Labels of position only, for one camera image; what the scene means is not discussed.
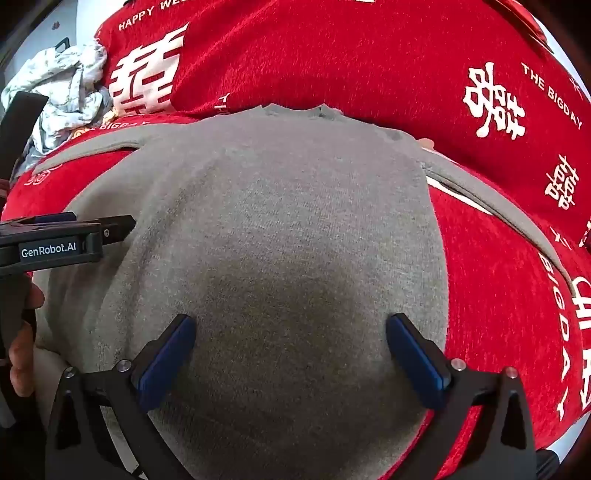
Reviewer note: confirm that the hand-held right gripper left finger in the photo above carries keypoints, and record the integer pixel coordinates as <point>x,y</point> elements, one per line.
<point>168,355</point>

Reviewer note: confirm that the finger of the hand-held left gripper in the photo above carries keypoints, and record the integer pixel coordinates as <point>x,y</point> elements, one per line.
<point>53,217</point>
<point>117,228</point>

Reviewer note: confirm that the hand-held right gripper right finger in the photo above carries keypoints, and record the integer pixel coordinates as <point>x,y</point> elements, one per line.
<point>415,357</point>

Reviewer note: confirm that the grey knit sweater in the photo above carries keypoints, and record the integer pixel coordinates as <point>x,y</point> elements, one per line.
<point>277,230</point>

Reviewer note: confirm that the person's left hand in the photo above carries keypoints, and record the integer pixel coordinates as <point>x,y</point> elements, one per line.
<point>22,364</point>

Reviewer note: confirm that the white patterned crumpled cloth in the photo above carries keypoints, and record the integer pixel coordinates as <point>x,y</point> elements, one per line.
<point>60,83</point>

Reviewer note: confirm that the small black object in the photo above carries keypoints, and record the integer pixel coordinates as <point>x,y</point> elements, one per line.
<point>62,45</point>

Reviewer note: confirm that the red printed blanket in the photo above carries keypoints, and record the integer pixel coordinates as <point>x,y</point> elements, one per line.
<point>369,69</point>

